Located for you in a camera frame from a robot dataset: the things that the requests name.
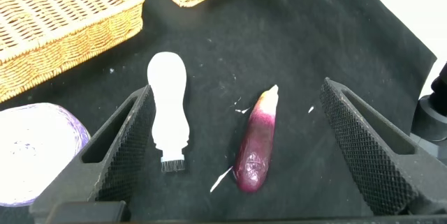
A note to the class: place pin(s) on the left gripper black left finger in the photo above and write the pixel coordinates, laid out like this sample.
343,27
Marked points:
115,168

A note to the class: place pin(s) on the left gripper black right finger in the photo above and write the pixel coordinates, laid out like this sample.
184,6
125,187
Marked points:
384,168

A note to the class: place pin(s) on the white brush bottle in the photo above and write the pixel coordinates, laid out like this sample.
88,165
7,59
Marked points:
167,105

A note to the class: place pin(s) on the purple garbage bag roll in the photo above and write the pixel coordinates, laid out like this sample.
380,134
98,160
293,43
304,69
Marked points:
31,154

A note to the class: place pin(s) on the white paper scrap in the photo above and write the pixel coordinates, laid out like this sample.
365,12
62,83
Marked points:
311,109

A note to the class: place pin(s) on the purple eggplant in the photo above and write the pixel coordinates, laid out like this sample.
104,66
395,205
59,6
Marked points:
256,147

